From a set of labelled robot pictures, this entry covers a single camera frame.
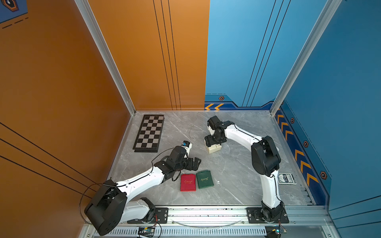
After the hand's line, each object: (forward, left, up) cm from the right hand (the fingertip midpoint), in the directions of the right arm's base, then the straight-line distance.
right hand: (212, 142), depth 98 cm
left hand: (-14, +11, +5) cm, 19 cm away
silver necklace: (+16, +15, -3) cm, 22 cm away
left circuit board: (-48, +35, -7) cm, 60 cm away
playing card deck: (-23, -41, -3) cm, 47 cm away
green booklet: (-24, +6, -1) cm, 25 cm away
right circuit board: (-48, -26, -5) cm, 55 cm away
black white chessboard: (+6, +44, +1) cm, 44 cm away
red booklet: (-26, +15, 0) cm, 30 cm away
